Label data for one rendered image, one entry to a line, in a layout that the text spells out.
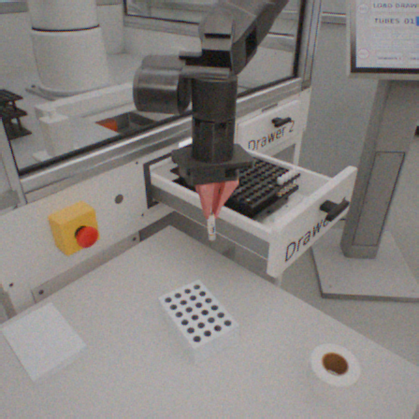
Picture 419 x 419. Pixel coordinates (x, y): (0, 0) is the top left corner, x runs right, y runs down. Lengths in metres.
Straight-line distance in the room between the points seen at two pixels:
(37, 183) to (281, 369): 0.49
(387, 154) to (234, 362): 1.31
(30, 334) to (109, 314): 0.13
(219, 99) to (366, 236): 1.58
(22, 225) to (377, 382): 0.61
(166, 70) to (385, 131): 1.32
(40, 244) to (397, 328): 1.48
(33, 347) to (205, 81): 0.48
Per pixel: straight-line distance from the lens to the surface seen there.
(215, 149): 0.49
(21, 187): 0.68
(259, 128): 1.07
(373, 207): 1.89
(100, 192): 0.76
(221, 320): 0.64
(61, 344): 0.68
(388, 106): 1.68
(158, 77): 0.49
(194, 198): 0.75
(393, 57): 1.55
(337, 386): 0.60
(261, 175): 0.83
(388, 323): 1.84
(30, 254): 0.74
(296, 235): 0.68
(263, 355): 0.65
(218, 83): 0.47
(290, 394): 0.62
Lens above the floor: 1.28
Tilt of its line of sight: 33 degrees down
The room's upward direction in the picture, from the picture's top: straight up
